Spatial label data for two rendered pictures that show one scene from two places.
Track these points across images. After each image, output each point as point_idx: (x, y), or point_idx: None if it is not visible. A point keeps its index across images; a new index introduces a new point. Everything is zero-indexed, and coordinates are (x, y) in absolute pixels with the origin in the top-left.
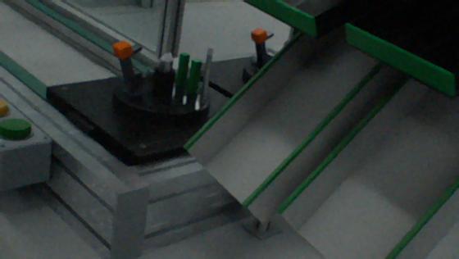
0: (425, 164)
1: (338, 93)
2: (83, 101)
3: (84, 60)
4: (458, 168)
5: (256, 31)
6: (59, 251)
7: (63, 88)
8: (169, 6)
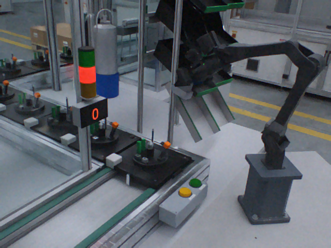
0: (207, 101)
1: (189, 105)
2: (162, 174)
3: (73, 206)
4: (209, 97)
5: (116, 123)
6: (209, 189)
7: (155, 180)
8: (89, 146)
